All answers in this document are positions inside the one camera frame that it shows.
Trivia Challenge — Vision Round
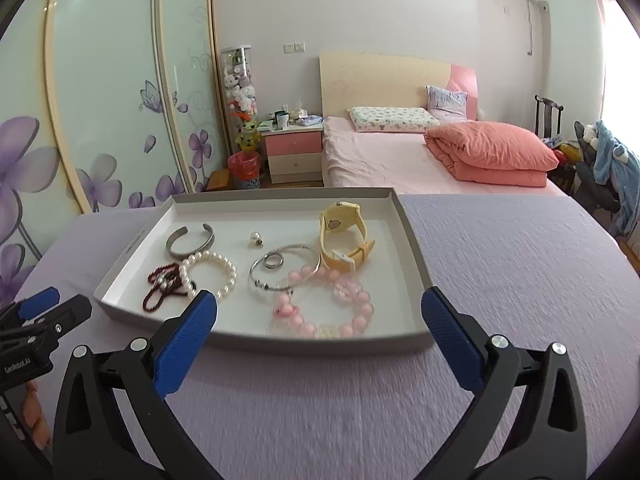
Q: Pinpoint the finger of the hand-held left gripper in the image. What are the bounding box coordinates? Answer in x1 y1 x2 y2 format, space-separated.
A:
0 286 62 328
22 294 94 343

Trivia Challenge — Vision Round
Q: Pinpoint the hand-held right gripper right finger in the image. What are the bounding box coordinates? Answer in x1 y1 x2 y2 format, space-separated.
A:
421 286 588 480

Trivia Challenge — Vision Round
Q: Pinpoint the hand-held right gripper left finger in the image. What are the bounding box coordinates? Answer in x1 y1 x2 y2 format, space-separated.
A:
52 289 226 480

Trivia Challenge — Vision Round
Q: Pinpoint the thin silver bangle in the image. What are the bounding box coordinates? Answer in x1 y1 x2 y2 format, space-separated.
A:
249 249 313 293
272 244 322 277

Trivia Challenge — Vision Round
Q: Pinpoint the pink bead bracelet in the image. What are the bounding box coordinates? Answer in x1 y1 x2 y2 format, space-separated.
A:
270 266 376 339

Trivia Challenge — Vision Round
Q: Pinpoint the white rectangular tray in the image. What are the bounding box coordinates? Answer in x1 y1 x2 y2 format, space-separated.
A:
93 187 435 353

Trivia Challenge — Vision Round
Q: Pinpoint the person's left hand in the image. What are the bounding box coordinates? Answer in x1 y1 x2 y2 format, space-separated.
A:
22 379 53 451

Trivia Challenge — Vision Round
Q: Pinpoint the yellow wrist watch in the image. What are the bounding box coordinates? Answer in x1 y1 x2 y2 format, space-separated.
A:
319 201 377 272

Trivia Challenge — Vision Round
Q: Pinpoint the red trash bin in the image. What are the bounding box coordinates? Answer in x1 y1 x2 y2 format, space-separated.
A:
227 151 262 190

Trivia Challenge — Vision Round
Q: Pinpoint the bed with pink sheet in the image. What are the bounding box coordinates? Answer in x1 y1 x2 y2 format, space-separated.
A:
320 115 576 196

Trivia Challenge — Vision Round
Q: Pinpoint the folded salmon pink quilt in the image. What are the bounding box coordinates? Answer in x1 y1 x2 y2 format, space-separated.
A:
425 121 560 188

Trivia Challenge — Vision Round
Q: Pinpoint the grey chair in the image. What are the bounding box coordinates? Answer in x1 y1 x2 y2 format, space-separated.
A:
572 121 626 217

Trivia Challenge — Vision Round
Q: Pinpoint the pink and white nightstand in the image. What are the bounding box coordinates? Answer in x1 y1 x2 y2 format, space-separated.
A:
263 122 325 184

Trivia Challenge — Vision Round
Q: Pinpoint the floral sliding door wardrobe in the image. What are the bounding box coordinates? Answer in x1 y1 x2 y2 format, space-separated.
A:
0 0 223 306

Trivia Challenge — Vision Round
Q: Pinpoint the white floral pillow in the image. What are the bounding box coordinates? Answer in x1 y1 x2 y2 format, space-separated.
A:
348 106 442 133

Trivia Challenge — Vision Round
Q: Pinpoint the purple patterned pillow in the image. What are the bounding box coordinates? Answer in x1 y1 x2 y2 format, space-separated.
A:
426 85 470 122

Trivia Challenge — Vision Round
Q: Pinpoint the blue garment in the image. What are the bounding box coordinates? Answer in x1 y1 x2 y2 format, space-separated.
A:
592 120 640 235

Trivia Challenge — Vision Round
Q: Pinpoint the black wooden chair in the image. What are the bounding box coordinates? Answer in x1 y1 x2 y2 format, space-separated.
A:
534 94 565 141

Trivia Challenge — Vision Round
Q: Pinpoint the glass case of plush toys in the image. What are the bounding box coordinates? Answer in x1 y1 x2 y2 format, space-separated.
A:
220 46 262 153

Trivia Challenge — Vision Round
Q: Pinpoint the beige and pink headboard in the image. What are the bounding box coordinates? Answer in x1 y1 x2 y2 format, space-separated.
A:
319 51 478 121

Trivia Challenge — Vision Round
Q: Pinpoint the dark red bead necklace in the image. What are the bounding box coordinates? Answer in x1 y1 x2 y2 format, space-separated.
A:
145 261 198 313

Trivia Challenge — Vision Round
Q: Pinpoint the white pearl bracelet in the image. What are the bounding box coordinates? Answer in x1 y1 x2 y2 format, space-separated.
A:
180 250 238 301

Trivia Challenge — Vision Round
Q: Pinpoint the silver cuff bracelet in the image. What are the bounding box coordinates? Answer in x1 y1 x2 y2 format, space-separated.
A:
165 224 217 256

